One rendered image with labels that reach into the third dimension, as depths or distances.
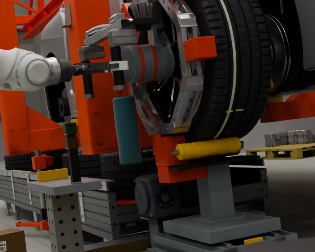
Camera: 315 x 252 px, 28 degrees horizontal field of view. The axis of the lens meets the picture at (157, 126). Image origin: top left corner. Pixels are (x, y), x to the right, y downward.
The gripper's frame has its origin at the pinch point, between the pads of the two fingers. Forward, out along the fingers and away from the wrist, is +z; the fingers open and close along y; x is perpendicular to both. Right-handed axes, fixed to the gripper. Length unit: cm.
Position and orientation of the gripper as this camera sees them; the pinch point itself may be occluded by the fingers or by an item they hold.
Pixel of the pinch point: (116, 66)
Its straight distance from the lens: 212.2
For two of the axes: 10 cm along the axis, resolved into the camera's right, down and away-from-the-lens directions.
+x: -1.2, -9.9, 0.0
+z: 9.1, -1.1, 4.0
